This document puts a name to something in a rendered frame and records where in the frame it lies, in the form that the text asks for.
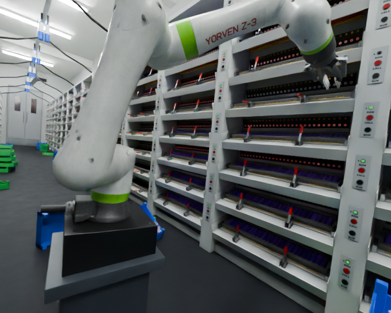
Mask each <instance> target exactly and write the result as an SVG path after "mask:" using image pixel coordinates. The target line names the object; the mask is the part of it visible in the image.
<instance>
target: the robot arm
mask: <svg viewBox="0 0 391 313"><path fill-rule="evenodd" d="M275 24H279V25H280V26H281V27H282V28H283V29H284V31H285V32H286V34H287V36H288V37H289V38H290V39H291V41H293V42H294V43H295V44H296V45H297V46H298V48H299V50H300V52H301V54H302V56H303V58H304V60H305V61H306V62H307V64H305V68H304V71H305V72H307V73H308V74H309V75H310V77H311V78H312V80H313V81H314V82H316V81H320V82H321V84H324V85H325V88H326V90H328V89H329V86H330V82H329V80H328V78H327V75H324V72H323V70H325V69H328V71H330V72H332V74H333V75H334V76H335V83H336V86H337V88H340V84H341V82H342V79H343V78H344V77H346V72H347V66H346V63H347V60H348V55H345V56H344V57H339V56H337V55H336V53H335V48H336V40H335V36H334V34H333V30H332V28H331V7H330V5H329V3H328V1H327V0H244V1H241V2H238V3H236V4H233V5H231V6H227V7H224V8H221V9H218V10H215V11H211V12H207V13H204V14H199V15H196V16H192V17H188V18H185V19H182V20H178V21H176V22H172V23H170V24H168V22H167V18H166V13H165V9H164V6H163V3H162V2H161V0H115V2H114V8H113V13H112V17H111V21H110V26H109V30H108V33H107V37H106V41H105V44H104V48H103V51H102V54H101V58H100V60H99V64H98V66H97V69H96V72H95V75H94V77H93V80H92V83H91V85H90V88H89V91H88V93H87V95H86V98H85V100H84V102H83V105H82V107H81V109H80V111H79V113H78V116H77V118H76V120H75V122H74V124H73V126H72V128H71V129H70V131H69V133H68V135H67V137H66V138H65V141H64V142H63V144H62V146H61V147H60V149H59V151H58V152H57V154H56V156H55V157H54V160H53V165H52V169H53V174H54V176H55V178H56V180H57V181H58V182H59V183H60V184H61V185H62V186H64V187H65V188H67V189H70V190H73V191H89V190H90V191H91V195H75V198H74V201H73V202H71V201H69V202H67V203H66V205H46V206H41V209H40V213H51V212H65V215H72V216H73V220H74V222H82V221H84V220H90V221H93V222H99V223H114V222H120V221H123V220H125V219H127V218H128V217H129V215H130V209H129V208H128V196H129V194H130V190H131V186H132V178H133V170H134V166H135V157H136V153H135V151H134V150H133V149H132V148H130V147H127V146H125V145H121V144H117V140H118V137H119V133H120V130H121V127H122V124H123V121H124V118H125V115H126V112H127V109H128V106H129V104H130V101H131V99H132V96H133V94H134V92H135V89H136V87H137V84H138V82H139V80H140V78H141V76H142V73H143V71H144V69H145V67H146V65H148V66H150V67H151V68H153V69H155V70H160V71H163V70H167V69H169V68H172V67H174V66H177V65H179V64H181V63H184V62H186V61H188V60H190V59H193V58H195V57H197V56H199V55H201V54H203V53H205V52H207V51H209V50H211V49H213V48H215V47H217V46H219V45H221V44H223V43H225V42H227V41H229V40H231V39H234V38H236V37H239V36H241V35H244V34H247V33H249V32H252V31H254V30H258V29H262V28H264V27H268V26H270V25H275ZM337 62H339V64H340V65H341V71H340V70H339V68H338V67H337V66H336V63H337ZM308 63H309V64H308ZM314 69H317V70H318V74H317V72H316V71H315V70H314Z"/></svg>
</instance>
